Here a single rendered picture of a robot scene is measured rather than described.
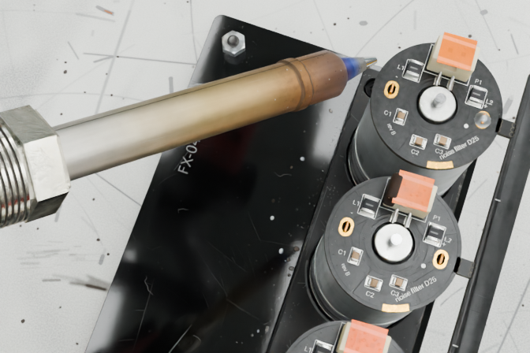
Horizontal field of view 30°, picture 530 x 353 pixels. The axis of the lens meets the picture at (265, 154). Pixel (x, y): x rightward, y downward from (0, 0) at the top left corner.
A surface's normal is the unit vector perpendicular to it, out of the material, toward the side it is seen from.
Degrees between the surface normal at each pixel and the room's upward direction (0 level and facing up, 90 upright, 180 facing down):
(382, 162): 90
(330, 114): 0
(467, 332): 0
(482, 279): 0
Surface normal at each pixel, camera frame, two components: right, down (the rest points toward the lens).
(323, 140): 0.03, -0.25
